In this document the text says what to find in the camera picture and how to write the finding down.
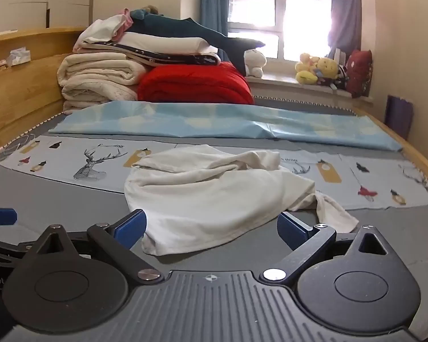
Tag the white plush toy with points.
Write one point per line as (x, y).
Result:
(255, 62)

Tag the pink cloth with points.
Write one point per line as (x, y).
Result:
(123, 25)

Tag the cream folded blanket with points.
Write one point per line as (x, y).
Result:
(92, 74)

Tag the white long-sleeved shirt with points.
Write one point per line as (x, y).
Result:
(207, 199)

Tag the deer printed cloth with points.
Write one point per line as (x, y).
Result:
(57, 164)

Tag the light blue sheet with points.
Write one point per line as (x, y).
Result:
(217, 121)

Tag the purple curtain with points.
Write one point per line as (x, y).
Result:
(346, 10)

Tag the window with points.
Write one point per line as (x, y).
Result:
(299, 17)

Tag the tissue pack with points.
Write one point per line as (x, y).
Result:
(18, 56)

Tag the blue curtain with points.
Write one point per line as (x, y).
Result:
(214, 3)

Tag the white pillow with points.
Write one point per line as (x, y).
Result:
(164, 42)

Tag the teal shark plush toy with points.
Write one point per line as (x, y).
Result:
(178, 28)

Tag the purple box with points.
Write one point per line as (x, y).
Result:
(398, 117)

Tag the red cushion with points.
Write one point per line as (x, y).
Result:
(360, 74)

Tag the white folded cloth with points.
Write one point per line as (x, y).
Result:
(100, 30)

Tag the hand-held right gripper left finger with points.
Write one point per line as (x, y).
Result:
(132, 226)

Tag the yellow plush toy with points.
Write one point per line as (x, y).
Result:
(317, 67)

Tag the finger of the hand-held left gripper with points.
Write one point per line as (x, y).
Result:
(0, 216)

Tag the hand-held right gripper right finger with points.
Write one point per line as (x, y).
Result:
(292, 229)

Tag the red folded quilt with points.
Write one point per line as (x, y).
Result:
(196, 83)

